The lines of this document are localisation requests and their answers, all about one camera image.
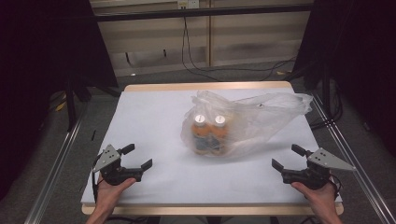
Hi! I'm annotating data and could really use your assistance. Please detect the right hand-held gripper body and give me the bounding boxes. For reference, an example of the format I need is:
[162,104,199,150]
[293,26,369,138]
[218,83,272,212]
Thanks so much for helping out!
[281,147,357,190]

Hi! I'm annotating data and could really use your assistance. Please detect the person's right hand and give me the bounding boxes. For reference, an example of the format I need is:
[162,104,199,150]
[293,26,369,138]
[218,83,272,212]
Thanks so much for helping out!
[290,181,339,216]

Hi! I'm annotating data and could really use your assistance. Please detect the black wall cable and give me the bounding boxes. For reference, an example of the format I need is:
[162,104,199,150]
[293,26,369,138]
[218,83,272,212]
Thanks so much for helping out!
[180,17,297,82]

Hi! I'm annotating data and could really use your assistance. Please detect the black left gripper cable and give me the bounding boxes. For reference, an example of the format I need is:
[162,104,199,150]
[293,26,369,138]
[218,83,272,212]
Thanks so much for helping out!
[92,170,100,203]

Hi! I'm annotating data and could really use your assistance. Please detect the person's left hand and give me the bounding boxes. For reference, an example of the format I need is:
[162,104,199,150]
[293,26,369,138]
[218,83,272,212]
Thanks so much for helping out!
[94,175,137,215]

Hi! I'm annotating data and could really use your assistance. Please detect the orange drink bottle white cap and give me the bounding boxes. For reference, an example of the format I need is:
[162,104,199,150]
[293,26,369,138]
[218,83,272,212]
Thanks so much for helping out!
[191,114,213,155]
[211,115,230,155]

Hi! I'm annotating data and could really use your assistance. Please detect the black curtain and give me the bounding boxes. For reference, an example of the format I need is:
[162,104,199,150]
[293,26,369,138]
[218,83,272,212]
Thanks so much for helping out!
[0,0,120,201]
[291,0,396,158]

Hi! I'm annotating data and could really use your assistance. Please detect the white table mat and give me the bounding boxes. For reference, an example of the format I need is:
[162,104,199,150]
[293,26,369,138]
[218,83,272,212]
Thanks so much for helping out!
[80,88,343,205]

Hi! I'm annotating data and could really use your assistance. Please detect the clear plastic bag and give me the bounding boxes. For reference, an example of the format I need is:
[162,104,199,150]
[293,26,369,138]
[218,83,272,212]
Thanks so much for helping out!
[180,90,314,158]

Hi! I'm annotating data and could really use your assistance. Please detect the black stand pole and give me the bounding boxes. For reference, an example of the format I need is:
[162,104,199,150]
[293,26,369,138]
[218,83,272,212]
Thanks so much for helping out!
[64,79,78,133]

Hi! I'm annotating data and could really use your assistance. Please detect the white wall socket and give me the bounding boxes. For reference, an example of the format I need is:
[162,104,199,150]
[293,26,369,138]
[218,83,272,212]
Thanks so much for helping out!
[177,0,200,9]

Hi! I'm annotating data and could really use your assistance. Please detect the black floor cables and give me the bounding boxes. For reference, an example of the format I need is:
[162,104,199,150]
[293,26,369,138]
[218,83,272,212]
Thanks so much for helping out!
[309,79,344,131]

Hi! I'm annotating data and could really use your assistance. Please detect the metal floor rail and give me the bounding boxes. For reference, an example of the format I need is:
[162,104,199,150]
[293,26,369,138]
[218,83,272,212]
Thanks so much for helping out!
[24,108,89,224]
[311,91,396,224]

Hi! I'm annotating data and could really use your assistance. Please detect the black horizontal bar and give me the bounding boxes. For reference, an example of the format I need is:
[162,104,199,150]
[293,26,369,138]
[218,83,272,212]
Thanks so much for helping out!
[92,4,314,22]

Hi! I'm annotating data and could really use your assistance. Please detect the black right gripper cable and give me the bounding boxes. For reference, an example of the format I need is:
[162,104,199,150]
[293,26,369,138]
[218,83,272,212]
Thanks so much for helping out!
[329,175,343,200]

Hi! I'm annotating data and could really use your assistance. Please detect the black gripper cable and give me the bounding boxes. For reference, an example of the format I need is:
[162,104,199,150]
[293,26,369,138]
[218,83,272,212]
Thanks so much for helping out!
[329,175,343,200]
[92,170,100,203]

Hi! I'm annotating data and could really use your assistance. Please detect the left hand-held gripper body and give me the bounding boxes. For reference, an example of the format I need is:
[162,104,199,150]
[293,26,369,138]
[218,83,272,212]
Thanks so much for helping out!
[92,144,144,187]

